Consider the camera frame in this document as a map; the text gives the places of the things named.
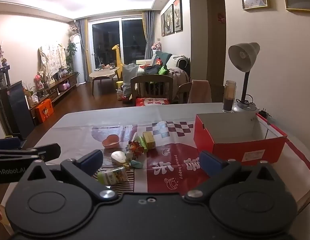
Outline pink bag on cabinet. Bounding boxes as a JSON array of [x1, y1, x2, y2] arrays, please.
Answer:
[[58, 80, 70, 92]]

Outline green potted plant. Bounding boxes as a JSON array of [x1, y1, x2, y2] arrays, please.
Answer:
[[66, 42, 79, 76]]

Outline wooden tv cabinet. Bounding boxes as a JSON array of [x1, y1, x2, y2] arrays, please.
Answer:
[[29, 74, 77, 124]]

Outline framed pictures over sofa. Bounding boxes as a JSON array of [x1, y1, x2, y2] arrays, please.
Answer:
[[160, 0, 183, 37]]

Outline teal oval eraser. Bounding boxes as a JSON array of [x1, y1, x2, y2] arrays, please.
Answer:
[[130, 160, 143, 169]]

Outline glass jar dark contents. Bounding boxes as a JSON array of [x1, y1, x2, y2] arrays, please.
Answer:
[[223, 80, 236, 112]]

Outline white desk lamp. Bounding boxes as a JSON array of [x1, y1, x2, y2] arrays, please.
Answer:
[[228, 42, 261, 113]]

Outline pink towel on chair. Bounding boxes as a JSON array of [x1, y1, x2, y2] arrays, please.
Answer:
[[188, 80, 212, 103]]

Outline black power adapter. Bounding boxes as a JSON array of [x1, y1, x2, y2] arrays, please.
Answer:
[[258, 109, 271, 119]]

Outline white standing air conditioner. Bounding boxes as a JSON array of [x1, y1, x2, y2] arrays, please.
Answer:
[[70, 34, 86, 85]]

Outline wooden dining chair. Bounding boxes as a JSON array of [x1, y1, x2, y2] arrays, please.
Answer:
[[131, 74, 173, 106]]

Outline red printed seat cushion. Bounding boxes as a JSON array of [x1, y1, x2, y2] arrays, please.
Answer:
[[135, 98, 170, 107]]

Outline white oval mouse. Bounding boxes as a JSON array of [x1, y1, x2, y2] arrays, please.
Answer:
[[111, 151, 127, 166]]

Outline green stick marker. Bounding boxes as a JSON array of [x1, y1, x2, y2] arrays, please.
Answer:
[[138, 136, 148, 153]]

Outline red orange charm keychain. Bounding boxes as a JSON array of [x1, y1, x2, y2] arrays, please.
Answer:
[[128, 141, 145, 159]]

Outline pink heart shaped dish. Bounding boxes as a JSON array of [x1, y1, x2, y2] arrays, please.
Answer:
[[102, 134, 120, 149]]

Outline green capped plastic bottle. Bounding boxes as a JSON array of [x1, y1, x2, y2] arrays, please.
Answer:
[[97, 167, 128, 186]]

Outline yellow rectangular box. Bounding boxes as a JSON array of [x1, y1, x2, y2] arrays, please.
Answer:
[[143, 131, 156, 150]]

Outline red cardboard box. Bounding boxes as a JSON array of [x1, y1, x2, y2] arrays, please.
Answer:
[[194, 112, 287, 165]]

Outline red white patterned mat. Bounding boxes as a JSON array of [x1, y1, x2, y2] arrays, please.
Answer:
[[48, 103, 310, 201]]

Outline black speaker cabinet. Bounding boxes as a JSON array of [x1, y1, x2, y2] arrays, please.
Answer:
[[0, 81, 35, 138]]

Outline orange gift box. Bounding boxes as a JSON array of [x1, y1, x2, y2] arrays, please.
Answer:
[[35, 99, 54, 124]]

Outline pink face doll figure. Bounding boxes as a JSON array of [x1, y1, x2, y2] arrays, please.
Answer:
[[125, 150, 134, 162]]

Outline wooden coffee table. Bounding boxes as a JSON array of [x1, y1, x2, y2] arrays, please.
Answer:
[[89, 67, 119, 95]]

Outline sofa with clothes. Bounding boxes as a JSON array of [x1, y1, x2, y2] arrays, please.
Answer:
[[137, 51, 190, 100]]

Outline yellow giraffe toy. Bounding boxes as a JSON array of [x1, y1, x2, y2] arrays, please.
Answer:
[[112, 44, 124, 80]]

